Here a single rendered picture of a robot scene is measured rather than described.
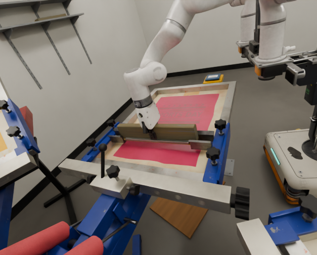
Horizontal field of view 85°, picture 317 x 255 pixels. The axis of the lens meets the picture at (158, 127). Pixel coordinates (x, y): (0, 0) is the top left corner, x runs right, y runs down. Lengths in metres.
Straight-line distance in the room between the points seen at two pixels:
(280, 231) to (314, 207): 0.09
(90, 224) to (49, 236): 0.10
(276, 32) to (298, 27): 3.36
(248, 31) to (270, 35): 0.44
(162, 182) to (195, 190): 0.10
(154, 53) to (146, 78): 0.14
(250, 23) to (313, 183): 1.12
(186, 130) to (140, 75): 0.27
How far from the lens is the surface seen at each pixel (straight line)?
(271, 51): 1.00
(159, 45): 0.73
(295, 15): 4.29
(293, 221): 0.53
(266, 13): 0.97
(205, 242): 1.58
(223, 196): 0.50
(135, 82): 0.64
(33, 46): 2.81
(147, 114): 0.68
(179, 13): 0.68
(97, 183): 0.60
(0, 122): 1.08
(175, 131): 0.70
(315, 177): 1.62
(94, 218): 0.57
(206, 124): 0.88
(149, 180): 0.57
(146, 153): 0.80
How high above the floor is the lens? 1.45
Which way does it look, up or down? 32 degrees down
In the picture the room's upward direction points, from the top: 18 degrees counter-clockwise
